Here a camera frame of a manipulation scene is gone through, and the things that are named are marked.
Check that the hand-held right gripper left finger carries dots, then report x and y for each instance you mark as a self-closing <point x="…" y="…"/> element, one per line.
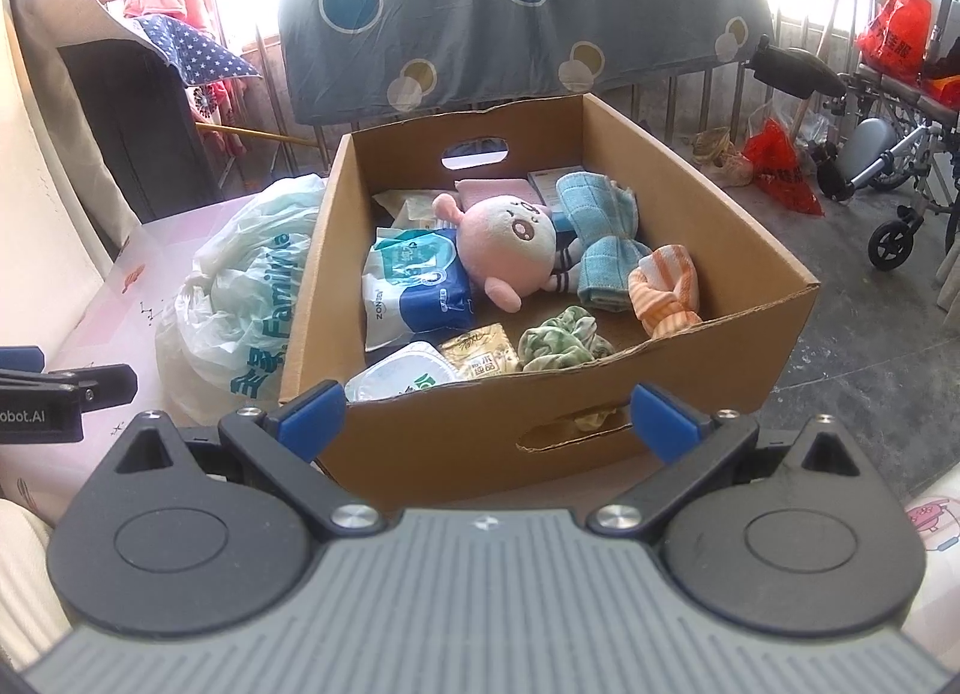
<point x="315" y="416"/>

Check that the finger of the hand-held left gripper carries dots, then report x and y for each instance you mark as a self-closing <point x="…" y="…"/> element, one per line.
<point x="105" y="383"/>

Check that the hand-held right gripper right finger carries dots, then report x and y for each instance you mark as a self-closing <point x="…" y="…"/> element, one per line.
<point x="664" y="420"/>

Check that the orange striped towel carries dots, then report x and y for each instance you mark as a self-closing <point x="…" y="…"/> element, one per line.
<point x="667" y="296"/>

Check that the green scrunchie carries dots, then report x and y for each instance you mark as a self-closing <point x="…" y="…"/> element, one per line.
<point x="562" y="341"/>

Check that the cardboard box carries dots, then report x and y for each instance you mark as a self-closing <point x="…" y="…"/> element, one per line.
<point x="450" y="454"/>

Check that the translucent plastic bag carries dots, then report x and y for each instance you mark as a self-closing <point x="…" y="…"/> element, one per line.
<point x="240" y="274"/>

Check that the blue white tissue pack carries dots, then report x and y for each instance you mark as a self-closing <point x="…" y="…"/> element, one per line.
<point x="420" y="289"/>

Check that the teal microfiber towel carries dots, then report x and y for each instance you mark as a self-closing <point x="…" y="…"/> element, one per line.
<point x="600" y="266"/>

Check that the pink plush toy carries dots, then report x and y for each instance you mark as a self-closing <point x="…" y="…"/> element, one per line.
<point x="510" y="229"/>

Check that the white and blue tissue box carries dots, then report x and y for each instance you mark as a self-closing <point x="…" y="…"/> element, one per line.
<point x="544" y="184"/>

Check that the pink knitted sponge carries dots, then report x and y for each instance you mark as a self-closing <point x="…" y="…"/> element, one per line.
<point x="495" y="188"/>

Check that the white round tub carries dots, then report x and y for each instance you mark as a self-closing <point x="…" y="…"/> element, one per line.
<point x="405" y="371"/>

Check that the cream ribbed cloth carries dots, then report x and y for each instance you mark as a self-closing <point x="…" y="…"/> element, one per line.
<point x="26" y="589"/>

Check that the gold snack packet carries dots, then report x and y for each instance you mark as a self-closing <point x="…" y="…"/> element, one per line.
<point x="480" y="353"/>

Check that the beige packet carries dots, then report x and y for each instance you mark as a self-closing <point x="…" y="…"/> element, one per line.
<point x="409" y="207"/>

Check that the pair of beige shoes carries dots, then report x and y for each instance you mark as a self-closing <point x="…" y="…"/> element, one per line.
<point x="720" y="158"/>

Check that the red plastic bag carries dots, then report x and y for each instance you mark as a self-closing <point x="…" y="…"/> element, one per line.
<point x="896" y="27"/>
<point x="780" y="169"/>

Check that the yellow broom stick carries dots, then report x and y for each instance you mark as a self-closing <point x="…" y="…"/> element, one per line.
<point x="255" y="134"/>

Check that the pink pig printed cloth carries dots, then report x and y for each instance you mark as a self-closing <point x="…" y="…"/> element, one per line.
<point x="934" y="529"/>

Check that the blue star print cloth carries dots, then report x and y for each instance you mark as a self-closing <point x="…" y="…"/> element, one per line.
<point x="195" y="53"/>

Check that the wheelchair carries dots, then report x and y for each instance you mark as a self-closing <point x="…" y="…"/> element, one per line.
<point x="885" y="139"/>

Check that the blue bedsheet with circles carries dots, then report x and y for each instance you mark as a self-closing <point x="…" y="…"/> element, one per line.
<point x="600" y="27"/>

